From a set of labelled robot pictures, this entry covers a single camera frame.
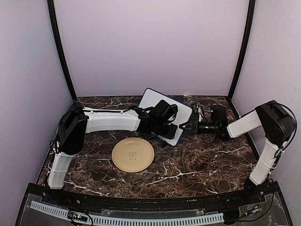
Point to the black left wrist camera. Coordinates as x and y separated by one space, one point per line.
165 110

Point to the black left frame post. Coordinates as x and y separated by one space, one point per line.
59 48

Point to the black whiteboard stand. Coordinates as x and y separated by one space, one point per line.
152 138

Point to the blue framed whiteboard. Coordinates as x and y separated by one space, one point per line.
150 120

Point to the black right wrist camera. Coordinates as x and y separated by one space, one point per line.
218 113

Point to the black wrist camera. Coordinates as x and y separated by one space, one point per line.
218 113
165 110

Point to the black right frame post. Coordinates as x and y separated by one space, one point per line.
243 48

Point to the white slotted cable duct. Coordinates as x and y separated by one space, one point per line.
130 218

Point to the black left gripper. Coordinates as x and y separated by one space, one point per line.
169 134

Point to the beige plate with bear drawing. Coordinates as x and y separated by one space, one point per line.
133 155

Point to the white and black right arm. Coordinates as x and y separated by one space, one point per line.
277 120

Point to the black frame post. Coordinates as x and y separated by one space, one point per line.
243 48
59 48

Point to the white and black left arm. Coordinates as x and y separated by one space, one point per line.
76 123

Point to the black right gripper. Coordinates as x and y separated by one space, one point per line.
194 129

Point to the black front rail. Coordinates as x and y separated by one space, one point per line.
220 202

